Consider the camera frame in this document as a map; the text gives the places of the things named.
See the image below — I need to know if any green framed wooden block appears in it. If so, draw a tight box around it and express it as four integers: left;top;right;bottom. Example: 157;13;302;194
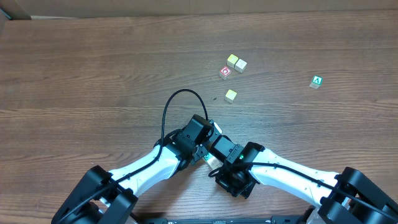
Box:
203;153;213;162

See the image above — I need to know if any number two wooden block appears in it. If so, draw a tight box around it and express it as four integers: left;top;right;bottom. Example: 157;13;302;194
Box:
206;156;223;170

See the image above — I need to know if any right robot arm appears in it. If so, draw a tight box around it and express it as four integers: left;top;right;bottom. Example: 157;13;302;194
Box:
209;136;397;223

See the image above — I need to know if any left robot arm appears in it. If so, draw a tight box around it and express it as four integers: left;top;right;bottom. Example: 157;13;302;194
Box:
52;114;222;223

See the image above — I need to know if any yellow wooden block middle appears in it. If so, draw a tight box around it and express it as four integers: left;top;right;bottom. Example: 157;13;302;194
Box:
224;90;237;103

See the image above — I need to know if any yellow wooden block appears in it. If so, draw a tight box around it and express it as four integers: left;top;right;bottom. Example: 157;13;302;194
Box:
224;90;237;103
226;54;239;68

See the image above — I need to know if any red apple wooden block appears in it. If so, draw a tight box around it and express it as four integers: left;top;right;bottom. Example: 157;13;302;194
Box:
219;66;231;80

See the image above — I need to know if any white wooden block far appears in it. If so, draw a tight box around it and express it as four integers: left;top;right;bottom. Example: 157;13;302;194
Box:
234;58;247;73

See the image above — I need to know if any yellow top wooden block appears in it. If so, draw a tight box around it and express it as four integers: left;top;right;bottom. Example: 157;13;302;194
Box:
226;54;239;68

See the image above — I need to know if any green letter wooden block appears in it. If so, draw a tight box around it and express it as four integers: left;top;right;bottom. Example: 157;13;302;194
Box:
309;75;323;89

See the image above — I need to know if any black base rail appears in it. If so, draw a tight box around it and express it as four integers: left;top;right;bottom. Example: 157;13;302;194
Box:
137;215;306;224

